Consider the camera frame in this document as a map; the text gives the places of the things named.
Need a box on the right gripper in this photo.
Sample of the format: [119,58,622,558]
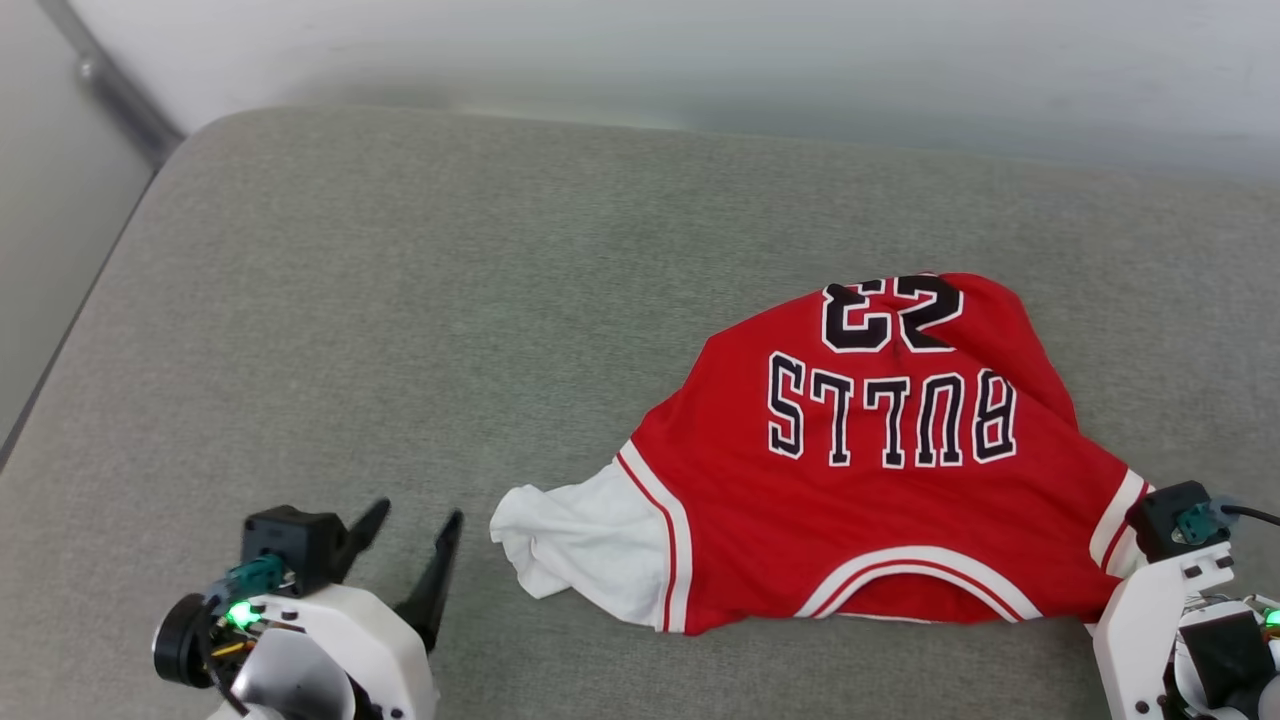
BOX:
[1168,597,1280,720]

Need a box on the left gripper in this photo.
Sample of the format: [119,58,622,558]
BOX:
[153,498,464,720]

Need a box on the red Bulls basketball jersey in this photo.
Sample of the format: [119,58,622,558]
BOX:
[490,272,1156,636]

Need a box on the teal plug right camera cable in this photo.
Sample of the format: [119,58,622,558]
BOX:
[1177,500,1280,547]

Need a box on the teal plug camera cable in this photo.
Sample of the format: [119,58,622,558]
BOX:
[226,555,287,603]
[1177,500,1280,547]

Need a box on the teal plug left camera cable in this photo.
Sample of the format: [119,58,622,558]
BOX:
[226,555,287,603]

